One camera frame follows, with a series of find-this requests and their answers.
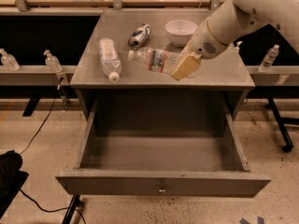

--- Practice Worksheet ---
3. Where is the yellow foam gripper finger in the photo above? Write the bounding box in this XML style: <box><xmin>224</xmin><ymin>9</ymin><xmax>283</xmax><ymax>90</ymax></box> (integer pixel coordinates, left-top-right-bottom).
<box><xmin>181</xmin><ymin>42</ymin><xmax>192</xmax><ymax>55</ymax></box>
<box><xmin>171</xmin><ymin>52</ymin><xmax>202</xmax><ymax>80</ymax></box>

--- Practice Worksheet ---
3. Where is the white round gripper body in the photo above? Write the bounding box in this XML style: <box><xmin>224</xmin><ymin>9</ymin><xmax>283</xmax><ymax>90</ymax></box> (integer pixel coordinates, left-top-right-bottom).
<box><xmin>188</xmin><ymin>21</ymin><xmax>228</xmax><ymax>60</ymax></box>

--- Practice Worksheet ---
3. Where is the clear crinkled water bottle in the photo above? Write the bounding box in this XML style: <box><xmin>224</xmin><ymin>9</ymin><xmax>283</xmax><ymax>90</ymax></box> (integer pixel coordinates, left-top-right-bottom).
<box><xmin>128</xmin><ymin>47</ymin><xmax>185</xmax><ymax>76</ymax></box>

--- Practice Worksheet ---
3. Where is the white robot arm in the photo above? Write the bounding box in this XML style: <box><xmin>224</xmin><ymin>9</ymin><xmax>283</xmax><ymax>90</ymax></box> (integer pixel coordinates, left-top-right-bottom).
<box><xmin>171</xmin><ymin>0</ymin><xmax>299</xmax><ymax>80</ymax></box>

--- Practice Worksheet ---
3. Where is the pump bottle behind cabinet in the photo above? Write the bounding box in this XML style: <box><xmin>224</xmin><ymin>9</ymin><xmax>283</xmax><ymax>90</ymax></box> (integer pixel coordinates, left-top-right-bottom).
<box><xmin>235</xmin><ymin>41</ymin><xmax>243</xmax><ymax>53</ymax></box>

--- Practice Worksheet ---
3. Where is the grey drawer cabinet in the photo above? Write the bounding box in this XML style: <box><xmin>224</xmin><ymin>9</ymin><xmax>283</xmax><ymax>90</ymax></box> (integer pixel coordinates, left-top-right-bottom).
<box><xmin>71</xmin><ymin>8</ymin><xmax>254</xmax><ymax>115</ymax></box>

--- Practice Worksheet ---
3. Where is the small water bottle on shelf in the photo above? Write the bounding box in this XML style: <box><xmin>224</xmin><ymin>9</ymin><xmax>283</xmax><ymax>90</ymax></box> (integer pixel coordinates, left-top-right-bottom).
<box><xmin>258</xmin><ymin>45</ymin><xmax>279</xmax><ymax>72</ymax></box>

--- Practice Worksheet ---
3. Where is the white capped plastic bottle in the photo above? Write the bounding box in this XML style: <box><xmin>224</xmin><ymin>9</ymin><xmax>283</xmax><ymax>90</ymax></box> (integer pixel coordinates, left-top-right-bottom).
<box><xmin>98</xmin><ymin>38</ymin><xmax>121</xmax><ymax>82</ymax></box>

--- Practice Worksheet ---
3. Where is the open grey top drawer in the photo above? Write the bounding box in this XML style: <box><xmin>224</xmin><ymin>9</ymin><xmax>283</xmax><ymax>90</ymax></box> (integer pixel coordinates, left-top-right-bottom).
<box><xmin>57</xmin><ymin>91</ymin><xmax>270</xmax><ymax>198</ymax></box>

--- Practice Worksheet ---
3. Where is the clear pump bottle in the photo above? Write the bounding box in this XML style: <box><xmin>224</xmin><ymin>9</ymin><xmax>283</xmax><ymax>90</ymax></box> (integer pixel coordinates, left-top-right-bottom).
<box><xmin>44</xmin><ymin>49</ymin><xmax>62</xmax><ymax>73</ymax></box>
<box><xmin>0</xmin><ymin>49</ymin><xmax>20</xmax><ymax>71</ymax></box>

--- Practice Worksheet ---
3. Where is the left clear pump bottle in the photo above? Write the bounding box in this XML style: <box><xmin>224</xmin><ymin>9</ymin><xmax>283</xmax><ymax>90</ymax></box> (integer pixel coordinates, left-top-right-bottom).
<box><xmin>0</xmin><ymin>49</ymin><xmax>20</xmax><ymax>71</ymax></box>

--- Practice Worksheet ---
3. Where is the white bowl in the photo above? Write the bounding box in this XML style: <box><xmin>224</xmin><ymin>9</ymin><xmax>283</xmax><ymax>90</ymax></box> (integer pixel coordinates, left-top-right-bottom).
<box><xmin>164</xmin><ymin>20</ymin><xmax>197</xmax><ymax>47</ymax></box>

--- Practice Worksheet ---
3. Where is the crushed silver blue can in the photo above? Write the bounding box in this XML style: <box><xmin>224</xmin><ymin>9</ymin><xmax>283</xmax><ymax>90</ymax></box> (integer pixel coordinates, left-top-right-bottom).
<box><xmin>128</xmin><ymin>23</ymin><xmax>151</xmax><ymax>49</ymax></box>

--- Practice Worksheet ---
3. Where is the black wheeled stand leg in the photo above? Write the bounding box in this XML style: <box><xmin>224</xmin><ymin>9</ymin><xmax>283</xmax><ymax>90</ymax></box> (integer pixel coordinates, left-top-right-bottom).
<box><xmin>267</xmin><ymin>97</ymin><xmax>299</xmax><ymax>152</ymax></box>

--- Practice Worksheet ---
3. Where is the grey metal side shelf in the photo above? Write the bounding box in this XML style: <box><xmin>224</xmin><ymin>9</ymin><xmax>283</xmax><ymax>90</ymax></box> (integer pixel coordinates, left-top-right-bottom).
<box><xmin>0</xmin><ymin>64</ymin><xmax>78</xmax><ymax>87</ymax></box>

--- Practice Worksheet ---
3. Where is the black object at left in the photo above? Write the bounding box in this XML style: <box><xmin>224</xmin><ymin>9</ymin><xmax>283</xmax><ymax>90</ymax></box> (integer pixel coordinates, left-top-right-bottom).
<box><xmin>0</xmin><ymin>150</ymin><xmax>29</xmax><ymax>218</ymax></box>

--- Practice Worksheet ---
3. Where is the black floor cable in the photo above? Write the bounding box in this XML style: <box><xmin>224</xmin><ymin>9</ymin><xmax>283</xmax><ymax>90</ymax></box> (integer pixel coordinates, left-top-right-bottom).
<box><xmin>18</xmin><ymin>96</ymin><xmax>88</xmax><ymax>224</ymax></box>

